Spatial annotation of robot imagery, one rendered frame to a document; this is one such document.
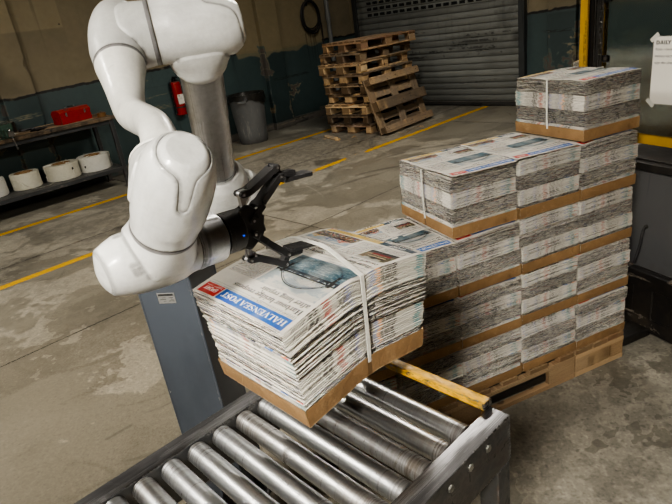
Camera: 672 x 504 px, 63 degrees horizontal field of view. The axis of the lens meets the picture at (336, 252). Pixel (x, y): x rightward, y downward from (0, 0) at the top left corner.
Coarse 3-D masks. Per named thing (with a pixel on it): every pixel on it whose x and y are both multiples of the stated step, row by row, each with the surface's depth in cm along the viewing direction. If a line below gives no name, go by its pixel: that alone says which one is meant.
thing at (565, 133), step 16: (528, 128) 231; (544, 128) 223; (560, 128) 215; (592, 128) 206; (608, 128) 210; (624, 128) 213; (592, 192) 217; (592, 240) 224; (608, 240) 228; (608, 288) 238; (592, 336) 244
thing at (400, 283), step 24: (288, 240) 125; (336, 240) 124; (360, 240) 123; (384, 240) 124; (384, 264) 108; (408, 264) 113; (384, 288) 109; (408, 288) 115; (384, 312) 111; (408, 312) 117; (384, 336) 113
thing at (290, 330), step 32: (224, 288) 108; (256, 288) 106; (288, 288) 103; (320, 288) 101; (224, 320) 106; (256, 320) 96; (288, 320) 95; (320, 320) 98; (352, 320) 104; (224, 352) 117; (256, 352) 104; (288, 352) 94; (320, 352) 100; (352, 352) 107; (288, 384) 101; (320, 384) 102
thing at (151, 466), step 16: (240, 400) 135; (256, 400) 134; (224, 416) 130; (192, 432) 126; (208, 432) 125; (240, 432) 132; (160, 448) 123; (176, 448) 122; (144, 464) 119; (160, 464) 118; (192, 464) 124; (112, 480) 116; (128, 480) 115; (160, 480) 119; (208, 480) 128; (96, 496) 112; (112, 496) 112; (128, 496) 114; (176, 496) 122
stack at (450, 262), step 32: (384, 224) 224; (416, 224) 219; (512, 224) 206; (544, 224) 213; (448, 256) 198; (480, 256) 205; (512, 256) 211; (544, 256) 217; (576, 256) 226; (448, 288) 203; (512, 288) 215; (544, 288) 223; (448, 320) 207; (480, 320) 214; (512, 320) 221; (544, 320) 229; (416, 352) 206; (480, 352) 220; (512, 352) 226; (544, 352) 235; (384, 384) 205; (416, 384) 212; (512, 384) 232; (544, 384) 243
